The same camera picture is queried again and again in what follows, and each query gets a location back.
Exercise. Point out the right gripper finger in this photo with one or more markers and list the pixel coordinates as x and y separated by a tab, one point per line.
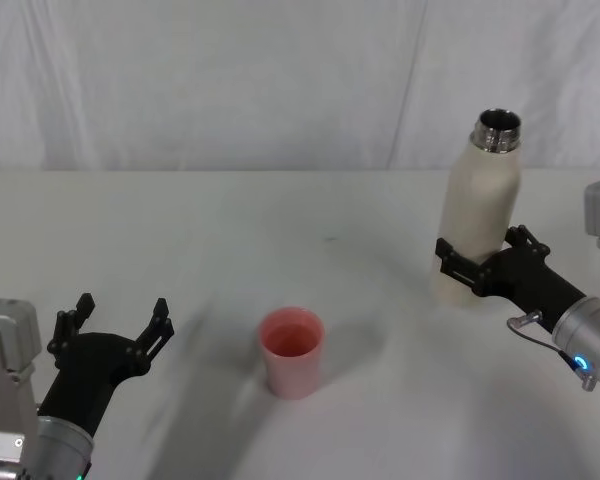
530	241
457	270

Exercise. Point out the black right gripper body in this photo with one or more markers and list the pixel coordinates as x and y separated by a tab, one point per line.
530	280

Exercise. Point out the pink cup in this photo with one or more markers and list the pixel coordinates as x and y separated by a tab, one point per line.
290	370

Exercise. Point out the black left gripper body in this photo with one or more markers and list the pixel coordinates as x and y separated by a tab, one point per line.
90	370

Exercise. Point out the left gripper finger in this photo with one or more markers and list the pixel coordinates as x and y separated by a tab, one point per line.
67	325
155	335

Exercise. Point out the white curtain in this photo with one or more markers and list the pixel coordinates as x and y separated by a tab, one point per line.
230	75

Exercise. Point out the cream vacuum bottle steel neck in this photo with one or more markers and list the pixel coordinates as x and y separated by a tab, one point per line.
480	200

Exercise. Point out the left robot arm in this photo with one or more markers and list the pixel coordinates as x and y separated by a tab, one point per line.
5	380

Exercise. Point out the white table cloth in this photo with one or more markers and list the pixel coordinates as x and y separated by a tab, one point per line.
180	240

